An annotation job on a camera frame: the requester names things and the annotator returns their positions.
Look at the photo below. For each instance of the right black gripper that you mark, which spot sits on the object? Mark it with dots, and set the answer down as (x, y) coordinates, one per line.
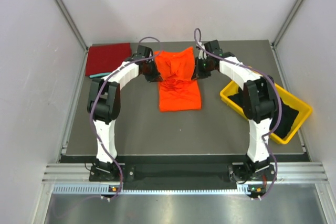
(198, 74)

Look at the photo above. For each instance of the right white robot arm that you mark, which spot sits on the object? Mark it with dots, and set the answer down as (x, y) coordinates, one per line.
(260, 103)

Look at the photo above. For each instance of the orange t shirt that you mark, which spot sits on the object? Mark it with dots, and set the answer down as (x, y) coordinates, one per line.
(177, 90)

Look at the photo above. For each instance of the black t shirt in bin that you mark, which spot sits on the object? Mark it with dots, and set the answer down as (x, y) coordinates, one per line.
(287, 118)

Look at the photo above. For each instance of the aluminium frame post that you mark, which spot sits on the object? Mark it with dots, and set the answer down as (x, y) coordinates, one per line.
(284, 27)
(71, 24)

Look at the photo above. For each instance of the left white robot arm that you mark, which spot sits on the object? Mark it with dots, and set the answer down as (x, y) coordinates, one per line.
(104, 105)

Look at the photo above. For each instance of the folded teal t shirt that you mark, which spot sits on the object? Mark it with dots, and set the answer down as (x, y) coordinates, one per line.
(99, 75)

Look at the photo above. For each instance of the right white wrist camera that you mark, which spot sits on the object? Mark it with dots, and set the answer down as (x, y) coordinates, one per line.
(201, 55)

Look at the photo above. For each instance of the folded red t shirt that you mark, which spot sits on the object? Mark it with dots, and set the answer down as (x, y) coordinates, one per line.
(106, 58)

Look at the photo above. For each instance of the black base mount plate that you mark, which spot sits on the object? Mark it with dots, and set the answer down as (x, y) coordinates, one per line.
(184, 171)

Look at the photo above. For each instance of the grey slotted cable duct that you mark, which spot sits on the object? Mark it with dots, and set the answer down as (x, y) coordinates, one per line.
(107, 189)

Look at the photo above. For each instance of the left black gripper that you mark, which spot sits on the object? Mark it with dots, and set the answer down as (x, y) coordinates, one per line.
(155, 76)

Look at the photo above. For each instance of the yellow plastic bin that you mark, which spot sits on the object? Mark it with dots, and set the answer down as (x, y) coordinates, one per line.
(289, 99)

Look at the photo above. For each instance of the right aluminium frame post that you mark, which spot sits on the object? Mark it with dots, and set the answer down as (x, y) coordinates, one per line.
(284, 27)

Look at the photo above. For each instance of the left aluminium frame post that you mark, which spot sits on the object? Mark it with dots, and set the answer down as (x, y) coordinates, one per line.
(71, 24)

